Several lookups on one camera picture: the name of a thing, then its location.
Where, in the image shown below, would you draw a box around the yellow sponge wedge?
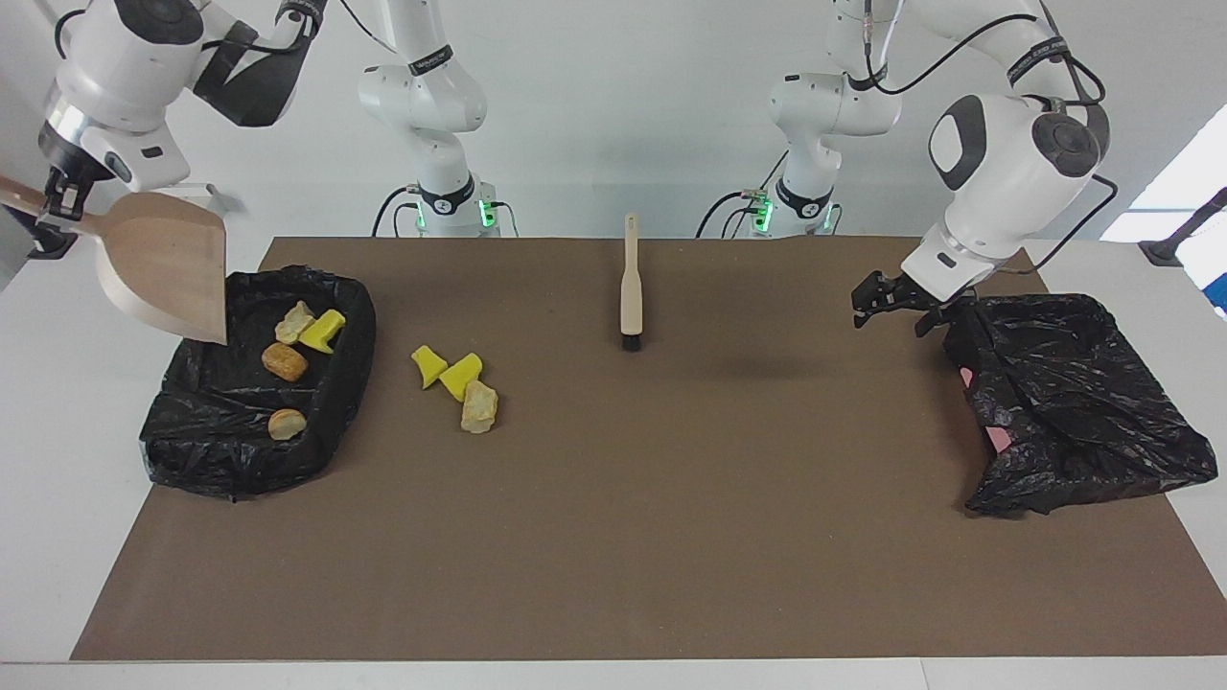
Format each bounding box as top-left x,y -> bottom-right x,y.
411,345 -> 449,390
439,353 -> 483,402

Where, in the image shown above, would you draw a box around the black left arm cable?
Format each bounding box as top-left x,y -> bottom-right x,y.
861,0 -> 1121,279

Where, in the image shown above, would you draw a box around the beige hand brush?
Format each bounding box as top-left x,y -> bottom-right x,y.
619,213 -> 644,351

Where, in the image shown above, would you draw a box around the notched yellow sponge piece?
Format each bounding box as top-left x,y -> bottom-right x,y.
299,309 -> 347,354

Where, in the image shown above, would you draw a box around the black base power cable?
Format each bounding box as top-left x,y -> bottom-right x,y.
695,190 -> 768,239
372,187 -> 423,238

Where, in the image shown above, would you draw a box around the white wall power outlet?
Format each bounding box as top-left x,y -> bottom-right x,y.
182,182 -> 243,217

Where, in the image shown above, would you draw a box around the striped croissant bread piece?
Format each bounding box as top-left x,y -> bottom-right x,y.
275,300 -> 317,346

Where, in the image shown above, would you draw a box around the black camera stand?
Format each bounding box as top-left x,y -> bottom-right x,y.
0,201 -> 78,260
1139,187 -> 1227,267

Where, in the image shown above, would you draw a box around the black bag-lined pink bin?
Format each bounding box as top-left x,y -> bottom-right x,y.
942,292 -> 1218,518

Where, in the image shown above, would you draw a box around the brown oval bread loaf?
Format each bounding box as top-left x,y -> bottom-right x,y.
261,343 -> 310,382

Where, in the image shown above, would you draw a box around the beige plastic dustpan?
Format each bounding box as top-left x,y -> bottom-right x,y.
0,175 -> 229,346

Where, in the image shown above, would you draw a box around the pale crusty bread chunk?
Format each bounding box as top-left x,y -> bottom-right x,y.
461,379 -> 499,434

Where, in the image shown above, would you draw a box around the brown table mat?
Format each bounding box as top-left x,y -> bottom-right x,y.
72,237 -> 1226,662

